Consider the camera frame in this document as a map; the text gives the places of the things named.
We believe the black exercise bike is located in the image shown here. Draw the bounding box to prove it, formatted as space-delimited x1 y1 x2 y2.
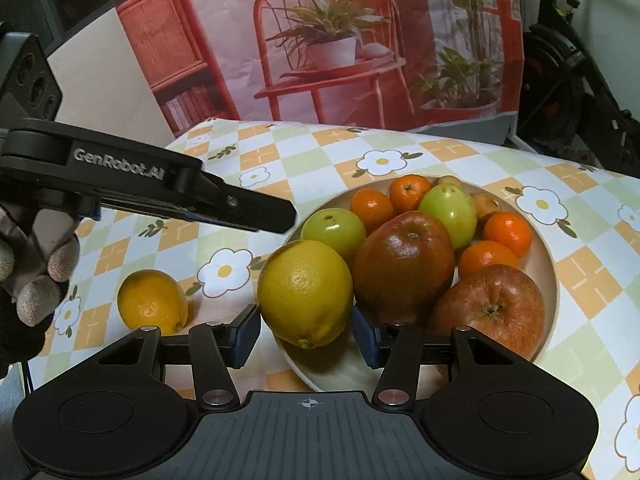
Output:
517 0 640 178

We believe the white board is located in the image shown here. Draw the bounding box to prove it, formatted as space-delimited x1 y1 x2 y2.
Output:
45 2 173 148

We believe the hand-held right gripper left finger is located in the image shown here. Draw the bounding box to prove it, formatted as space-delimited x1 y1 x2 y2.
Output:
97 304 262 407

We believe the yellow-green jujube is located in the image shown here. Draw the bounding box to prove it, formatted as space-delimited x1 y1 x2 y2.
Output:
417 183 478 251

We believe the checked flower tablecloth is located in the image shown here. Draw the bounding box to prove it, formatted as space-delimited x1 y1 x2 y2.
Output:
25 117 640 480

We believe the green jujube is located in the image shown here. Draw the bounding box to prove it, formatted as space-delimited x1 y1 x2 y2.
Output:
300 208 368 263

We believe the dark red apple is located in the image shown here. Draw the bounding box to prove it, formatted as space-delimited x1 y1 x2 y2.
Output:
352 211 456 326

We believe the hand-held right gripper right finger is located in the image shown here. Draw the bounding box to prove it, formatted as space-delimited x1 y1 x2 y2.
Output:
351 305 511 407

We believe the beige round plate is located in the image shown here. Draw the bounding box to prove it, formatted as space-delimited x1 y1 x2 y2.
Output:
280 175 558 393

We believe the yellow lemon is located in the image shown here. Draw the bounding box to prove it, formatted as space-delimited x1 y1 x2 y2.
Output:
257 240 355 350
117 269 189 335

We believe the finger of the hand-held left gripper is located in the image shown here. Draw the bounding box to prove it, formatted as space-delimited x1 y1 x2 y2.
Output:
100 199 226 225
167 167 297 233

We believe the pink printed backdrop cloth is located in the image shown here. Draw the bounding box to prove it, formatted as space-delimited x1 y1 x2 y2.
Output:
97 0 523 133

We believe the orange tangerine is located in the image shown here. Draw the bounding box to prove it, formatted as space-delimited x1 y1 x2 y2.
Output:
389 174 433 213
482 211 533 258
458 240 521 281
349 188 397 235

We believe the person's left hand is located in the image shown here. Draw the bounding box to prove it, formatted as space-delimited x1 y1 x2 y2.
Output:
0 204 81 327

